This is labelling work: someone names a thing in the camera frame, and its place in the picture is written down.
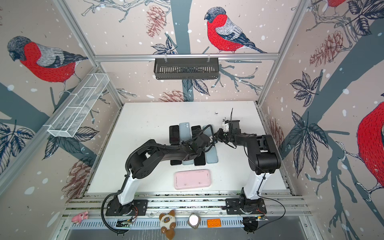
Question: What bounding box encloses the light blue phone case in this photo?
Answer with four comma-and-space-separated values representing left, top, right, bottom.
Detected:
205, 147, 219, 164
182, 160, 194, 165
179, 123, 192, 142
203, 125, 213, 137

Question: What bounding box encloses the black wire wall basket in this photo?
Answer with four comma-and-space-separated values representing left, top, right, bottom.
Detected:
154, 58, 220, 80

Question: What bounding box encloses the pink pig toy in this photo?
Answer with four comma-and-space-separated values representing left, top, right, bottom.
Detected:
72, 211, 89, 225

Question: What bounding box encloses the blue phone black screen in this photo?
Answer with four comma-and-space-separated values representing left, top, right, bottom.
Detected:
170, 160, 182, 166

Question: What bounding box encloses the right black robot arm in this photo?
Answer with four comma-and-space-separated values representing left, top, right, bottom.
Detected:
215, 120, 281, 215

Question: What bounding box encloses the brown white plush toy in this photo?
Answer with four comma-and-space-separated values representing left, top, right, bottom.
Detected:
159, 210, 176, 240

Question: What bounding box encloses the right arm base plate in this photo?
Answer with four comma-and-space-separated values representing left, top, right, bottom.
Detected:
223, 198, 267, 215

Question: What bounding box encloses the pink phone case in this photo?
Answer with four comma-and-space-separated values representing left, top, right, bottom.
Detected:
174, 169, 211, 190

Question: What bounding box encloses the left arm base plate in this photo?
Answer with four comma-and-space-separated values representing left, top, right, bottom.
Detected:
106, 198, 148, 217

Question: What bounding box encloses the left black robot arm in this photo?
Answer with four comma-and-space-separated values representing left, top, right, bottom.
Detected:
101, 125, 217, 235

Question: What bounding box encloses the white wire wall basket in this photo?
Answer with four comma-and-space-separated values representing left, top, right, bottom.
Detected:
48, 73, 110, 138

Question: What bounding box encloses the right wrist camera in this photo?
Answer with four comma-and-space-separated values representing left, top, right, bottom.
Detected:
223, 119, 231, 133

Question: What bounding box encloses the orange block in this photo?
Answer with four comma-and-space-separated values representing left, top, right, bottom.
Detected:
207, 219, 222, 228

